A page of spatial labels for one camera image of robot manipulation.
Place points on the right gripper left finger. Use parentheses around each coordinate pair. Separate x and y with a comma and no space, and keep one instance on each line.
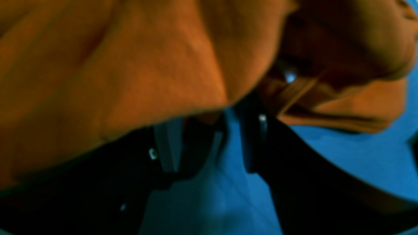
(105,191)

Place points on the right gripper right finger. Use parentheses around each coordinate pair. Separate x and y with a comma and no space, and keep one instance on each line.
(312,196)

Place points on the orange t-shirt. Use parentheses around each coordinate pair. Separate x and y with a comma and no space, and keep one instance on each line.
(76,74)

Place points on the blue table cloth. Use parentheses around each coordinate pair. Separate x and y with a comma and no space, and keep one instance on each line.
(223,198)

